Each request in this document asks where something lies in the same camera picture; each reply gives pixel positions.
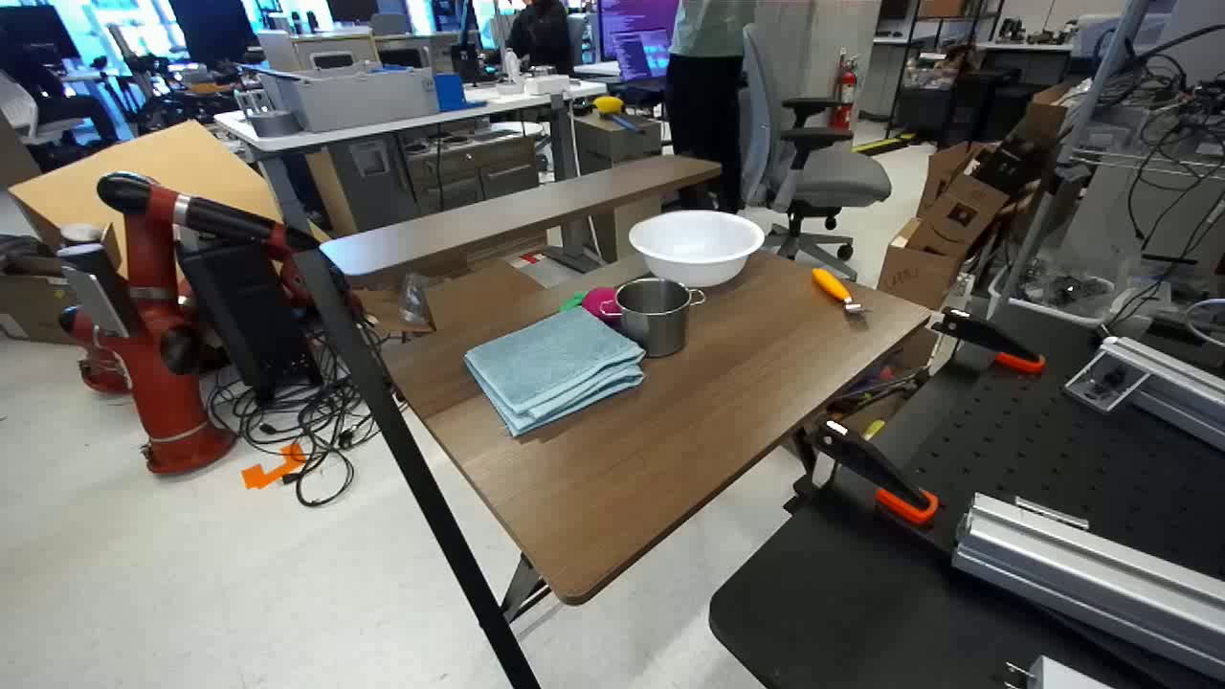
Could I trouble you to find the standing person in dark trousers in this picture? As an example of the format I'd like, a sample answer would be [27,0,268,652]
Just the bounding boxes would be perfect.
[664,0,758,213]

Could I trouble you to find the person in dark top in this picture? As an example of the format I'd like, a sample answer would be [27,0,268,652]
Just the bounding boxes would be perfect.
[506,0,578,78]

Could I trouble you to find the black hanging cable bundle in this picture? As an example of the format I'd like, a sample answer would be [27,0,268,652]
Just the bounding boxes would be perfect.
[1094,67,1225,338]

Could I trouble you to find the grey office chair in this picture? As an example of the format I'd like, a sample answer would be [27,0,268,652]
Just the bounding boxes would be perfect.
[740,24,896,283]

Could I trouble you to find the long wooden bench shelf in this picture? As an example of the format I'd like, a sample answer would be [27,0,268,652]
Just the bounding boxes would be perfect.
[318,152,724,283]

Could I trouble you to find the black floor cables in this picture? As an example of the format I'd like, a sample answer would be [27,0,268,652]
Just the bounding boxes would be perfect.
[208,363,387,513]

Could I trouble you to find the black computer box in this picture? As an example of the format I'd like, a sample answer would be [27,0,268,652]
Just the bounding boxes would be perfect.
[178,238,318,402]

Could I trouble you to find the orange handled spoon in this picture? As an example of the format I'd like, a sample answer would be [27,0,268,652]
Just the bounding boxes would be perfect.
[808,265,869,317]

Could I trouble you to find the silver aluminium extrusion rail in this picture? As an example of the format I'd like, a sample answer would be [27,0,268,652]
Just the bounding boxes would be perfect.
[951,491,1225,686]
[1066,333,1225,455]

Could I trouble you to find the red fire extinguisher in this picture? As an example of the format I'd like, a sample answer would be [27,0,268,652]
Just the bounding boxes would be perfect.
[825,48,867,134]

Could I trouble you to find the black clamp orange handle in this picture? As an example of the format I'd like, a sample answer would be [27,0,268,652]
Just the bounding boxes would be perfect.
[803,412,946,532]
[929,306,1053,381]

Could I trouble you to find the large flat cardboard box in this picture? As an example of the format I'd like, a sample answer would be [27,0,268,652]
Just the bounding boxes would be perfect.
[4,118,287,265]

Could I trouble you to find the black tripod pole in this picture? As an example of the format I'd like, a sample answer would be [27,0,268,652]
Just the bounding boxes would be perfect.
[296,246,543,689]

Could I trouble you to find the folded light blue towel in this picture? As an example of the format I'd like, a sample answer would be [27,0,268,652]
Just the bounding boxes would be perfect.
[460,306,651,439]

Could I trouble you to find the grey storage box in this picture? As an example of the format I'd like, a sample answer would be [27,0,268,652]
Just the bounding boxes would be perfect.
[259,61,444,134]

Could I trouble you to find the orange floor tape piece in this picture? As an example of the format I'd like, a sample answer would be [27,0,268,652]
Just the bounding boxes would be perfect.
[240,439,314,499]

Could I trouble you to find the pink plush toy green leaf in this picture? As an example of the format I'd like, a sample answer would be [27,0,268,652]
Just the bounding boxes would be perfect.
[561,283,629,325]

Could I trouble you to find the stacked brown cardboard boxes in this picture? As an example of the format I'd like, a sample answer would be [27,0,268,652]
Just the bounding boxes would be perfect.
[876,134,1028,312]

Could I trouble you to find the white plastic bowl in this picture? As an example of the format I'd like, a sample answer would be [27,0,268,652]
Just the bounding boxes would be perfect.
[624,208,769,296]

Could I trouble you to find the small silver steel pot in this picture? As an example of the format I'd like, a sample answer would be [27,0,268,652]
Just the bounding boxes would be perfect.
[613,274,710,363]

